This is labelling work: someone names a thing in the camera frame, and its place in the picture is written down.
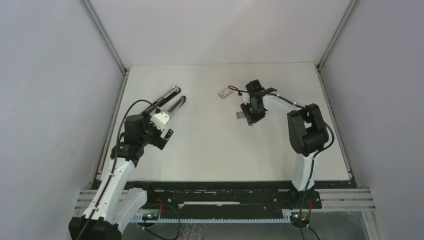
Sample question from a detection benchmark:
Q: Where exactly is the red staple box tray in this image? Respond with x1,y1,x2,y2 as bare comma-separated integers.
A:
236,111,246,119

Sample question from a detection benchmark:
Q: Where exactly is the black stapler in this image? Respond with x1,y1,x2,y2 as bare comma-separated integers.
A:
144,85,182,113

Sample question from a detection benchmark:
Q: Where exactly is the red white staple box sleeve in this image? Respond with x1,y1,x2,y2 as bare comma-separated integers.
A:
218,87,233,99

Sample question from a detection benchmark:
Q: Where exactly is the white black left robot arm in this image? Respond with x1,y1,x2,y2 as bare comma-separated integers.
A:
68,111,174,240

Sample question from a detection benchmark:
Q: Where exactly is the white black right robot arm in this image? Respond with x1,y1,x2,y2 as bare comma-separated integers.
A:
237,79,335,208

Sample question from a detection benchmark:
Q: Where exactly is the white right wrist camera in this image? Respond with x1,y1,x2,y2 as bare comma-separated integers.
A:
241,92,251,105

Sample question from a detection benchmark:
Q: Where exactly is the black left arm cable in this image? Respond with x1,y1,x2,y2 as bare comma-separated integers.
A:
72,99,155,240

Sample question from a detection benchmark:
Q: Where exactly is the aluminium frame rail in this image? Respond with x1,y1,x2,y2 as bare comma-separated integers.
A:
74,189,377,223

